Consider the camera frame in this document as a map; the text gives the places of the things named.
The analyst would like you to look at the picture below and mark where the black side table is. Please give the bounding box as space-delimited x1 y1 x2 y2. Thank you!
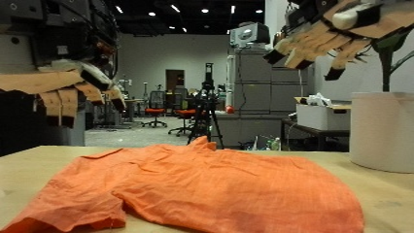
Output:
279 117 351 152

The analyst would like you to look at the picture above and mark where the grey boxy monitor device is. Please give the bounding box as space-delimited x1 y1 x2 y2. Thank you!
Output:
229 21 271 50

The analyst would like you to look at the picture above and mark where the dark brown door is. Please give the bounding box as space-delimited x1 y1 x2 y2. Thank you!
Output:
164 68 186 93

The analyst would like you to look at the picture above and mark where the white storage box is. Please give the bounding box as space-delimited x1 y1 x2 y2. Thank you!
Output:
294 96 351 131

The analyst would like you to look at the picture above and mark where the grey work desk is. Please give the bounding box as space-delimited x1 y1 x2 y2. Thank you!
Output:
121 98 146 124

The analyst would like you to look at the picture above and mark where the white cylindrical plant pot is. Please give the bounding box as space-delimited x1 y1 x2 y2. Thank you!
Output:
347 91 414 174

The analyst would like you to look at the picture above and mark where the orange button shirt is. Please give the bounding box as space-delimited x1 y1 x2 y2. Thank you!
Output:
0 135 366 233

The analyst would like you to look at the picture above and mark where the orange seat office chair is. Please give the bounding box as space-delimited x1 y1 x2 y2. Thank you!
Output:
166 86 198 137
141 90 169 129

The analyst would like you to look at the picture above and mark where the grey metal cabinet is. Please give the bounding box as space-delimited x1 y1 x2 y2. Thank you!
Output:
225 48 318 149

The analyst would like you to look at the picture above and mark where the black camera tripod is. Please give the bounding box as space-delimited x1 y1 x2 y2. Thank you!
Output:
186 62 226 150

